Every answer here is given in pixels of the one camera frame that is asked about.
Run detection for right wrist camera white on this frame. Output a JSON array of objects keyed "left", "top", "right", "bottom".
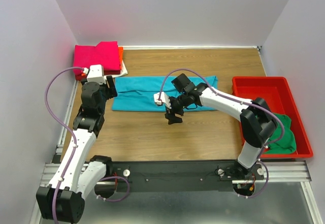
[{"left": 153, "top": 92, "right": 172, "bottom": 109}]

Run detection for orange folded t shirt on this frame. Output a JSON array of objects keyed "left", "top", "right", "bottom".
[{"left": 118, "top": 46, "right": 123, "bottom": 62}]

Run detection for green t shirt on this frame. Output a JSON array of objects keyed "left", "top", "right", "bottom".
[{"left": 265, "top": 113, "right": 297, "bottom": 154}]

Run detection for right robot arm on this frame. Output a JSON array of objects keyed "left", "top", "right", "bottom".
[{"left": 154, "top": 74, "right": 282, "bottom": 179}]

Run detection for teal t shirt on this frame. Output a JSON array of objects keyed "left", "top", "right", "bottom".
[{"left": 112, "top": 76, "right": 218, "bottom": 112}]

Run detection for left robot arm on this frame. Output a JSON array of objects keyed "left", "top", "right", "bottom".
[{"left": 36, "top": 75, "right": 117, "bottom": 223}]

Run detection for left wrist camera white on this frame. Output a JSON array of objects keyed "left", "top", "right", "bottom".
[{"left": 83, "top": 65, "right": 107, "bottom": 85}]

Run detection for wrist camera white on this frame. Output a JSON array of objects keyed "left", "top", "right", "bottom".
[
  {"left": 153, "top": 92, "right": 172, "bottom": 109},
  {"left": 83, "top": 65, "right": 107, "bottom": 85}
]

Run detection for aluminium frame rail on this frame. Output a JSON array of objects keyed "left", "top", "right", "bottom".
[{"left": 28, "top": 81, "right": 312, "bottom": 224}]

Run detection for pink folded t shirt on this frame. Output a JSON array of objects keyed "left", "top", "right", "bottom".
[{"left": 73, "top": 41, "right": 121, "bottom": 71}]

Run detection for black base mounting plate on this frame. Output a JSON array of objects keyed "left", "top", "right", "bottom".
[{"left": 94, "top": 160, "right": 265, "bottom": 198}]

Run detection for red plastic bin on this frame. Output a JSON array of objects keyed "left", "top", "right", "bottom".
[{"left": 232, "top": 76, "right": 313, "bottom": 159}]

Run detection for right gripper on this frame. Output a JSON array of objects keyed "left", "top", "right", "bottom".
[{"left": 164, "top": 92, "right": 189, "bottom": 125}]

